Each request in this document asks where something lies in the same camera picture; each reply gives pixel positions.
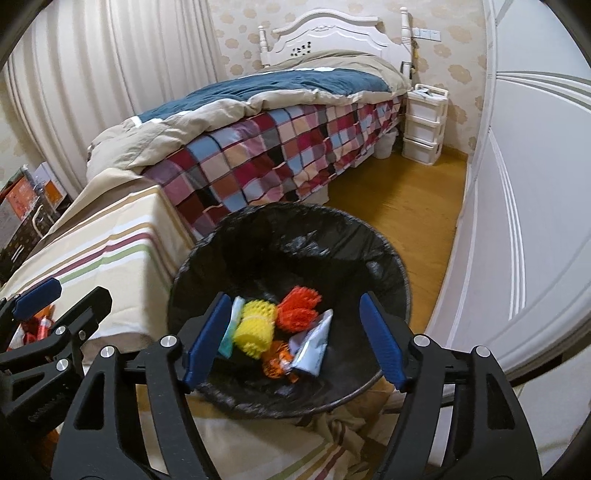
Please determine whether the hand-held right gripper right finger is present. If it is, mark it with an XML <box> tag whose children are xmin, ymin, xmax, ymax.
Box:
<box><xmin>359</xmin><ymin>292</ymin><xmax>543</xmax><ymax>480</ymax></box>

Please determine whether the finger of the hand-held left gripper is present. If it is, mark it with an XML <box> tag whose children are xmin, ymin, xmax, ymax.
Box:
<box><xmin>0</xmin><ymin>287</ymin><xmax>112</xmax><ymax>371</ymax></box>
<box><xmin>0</xmin><ymin>277</ymin><xmax>63</xmax><ymax>326</ymax></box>

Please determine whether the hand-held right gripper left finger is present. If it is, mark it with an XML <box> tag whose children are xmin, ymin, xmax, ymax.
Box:
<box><xmin>51</xmin><ymin>293</ymin><xmax>232</xmax><ymax>480</ymax></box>

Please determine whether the small white blue packet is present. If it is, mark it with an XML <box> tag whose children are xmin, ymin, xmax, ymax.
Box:
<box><xmin>217</xmin><ymin>295</ymin><xmax>245</xmax><ymax>358</ymax></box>

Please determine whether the shiny red wrapper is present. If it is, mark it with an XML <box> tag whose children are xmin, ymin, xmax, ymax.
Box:
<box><xmin>18</xmin><ymin>316</ymin><xmax>40</xmax><ymax>342</ymax></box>

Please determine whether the yellow foam fruit net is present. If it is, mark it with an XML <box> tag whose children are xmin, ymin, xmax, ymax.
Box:
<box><xmin>232</xmin><ymin>300</ymin><xmax>279</xmax><ymax>361</ymax></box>

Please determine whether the white toothpaste tube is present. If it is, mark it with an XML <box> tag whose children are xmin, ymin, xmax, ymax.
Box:
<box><xmin>288</xmin><ymin>309</ymin><xmax>334</xmax><ymax>376</ymax></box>

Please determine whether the orange snack wrapper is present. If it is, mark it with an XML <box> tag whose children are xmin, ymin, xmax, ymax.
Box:
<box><xmin>262</xmin><ymin>340</ymin><xmax>301</xmax><ymax>384</ymax></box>

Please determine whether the orange-red foam fruit net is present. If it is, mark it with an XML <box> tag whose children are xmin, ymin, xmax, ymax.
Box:
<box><xmin>277</xmin><ymin>286</ymin><xmax>321</xmax><ymax>333</ymax></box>

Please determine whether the black lined trash bin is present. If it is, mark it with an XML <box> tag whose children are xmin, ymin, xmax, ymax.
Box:
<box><xmin>167</xmin><ymin>203</ymin><xmax>413</xmax><ymax>418</ymax></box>

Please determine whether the dark patterned storage box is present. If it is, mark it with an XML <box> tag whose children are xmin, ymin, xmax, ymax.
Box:
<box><xmin>0</xmin><ymin>217</ymin><xmax>47</xmax><ymax>278</ymax></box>

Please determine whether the striped tablecloth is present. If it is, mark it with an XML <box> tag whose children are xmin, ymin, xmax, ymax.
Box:
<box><xmin>0</xmin><ymin>167</ymin><xmax>370</xmax><ymax>480</ymax></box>

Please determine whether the white and orange cardboard box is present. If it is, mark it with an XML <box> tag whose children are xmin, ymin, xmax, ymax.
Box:
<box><xmin>32</xmin><ymin>161</ymin><xmax>72</xmax><ymax>208</ymax></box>

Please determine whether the small white bin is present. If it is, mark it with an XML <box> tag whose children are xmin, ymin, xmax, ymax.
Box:
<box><xmin>373</xmin><ymin>131</ymin><xmax>398</xmax><ymax>160</ymax></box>

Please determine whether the checkered bedsheet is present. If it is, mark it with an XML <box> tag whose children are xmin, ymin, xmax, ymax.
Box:
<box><xmin>141</xmin><ymin>95</ymin><xmax>407</xmax><ymax>241</ymax></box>

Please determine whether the white plastic drawer unit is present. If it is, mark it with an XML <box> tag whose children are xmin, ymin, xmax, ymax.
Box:
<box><xmin>401</xmin><ymin>84</ymin><xmax>450</xmax><ymax>164</ymax></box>

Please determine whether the white panelled door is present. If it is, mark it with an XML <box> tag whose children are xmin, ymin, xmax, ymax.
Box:
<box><xmin>425</xmin><ymin>0</ymin><xmax>591</xmax><ymax>388</ymax></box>

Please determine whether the beige striped curtain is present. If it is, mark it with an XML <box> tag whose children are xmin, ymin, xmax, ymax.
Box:
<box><xmin>4</xmin><ymin>0</ymin><xmax>227</xmax><ymax>195</ymax></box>

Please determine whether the bed with plaid sheet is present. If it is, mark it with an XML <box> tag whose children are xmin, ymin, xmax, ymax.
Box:
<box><xmin>85</xmin><ymin>51</ymin><xmax>411</xmax><ymax>178</ymax></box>

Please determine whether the hanging charger cable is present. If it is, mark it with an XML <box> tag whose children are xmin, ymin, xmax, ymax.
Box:
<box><xmin>401</xmin><ymin>39</ymin><xmax>422</xmax><ymax>77</ymax></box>

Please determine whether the white wooden bed frame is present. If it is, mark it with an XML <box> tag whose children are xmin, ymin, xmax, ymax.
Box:
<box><xmin>257</xmin><ymin>7</ymin><xmax>414</xmax><ymax>75</ymax></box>

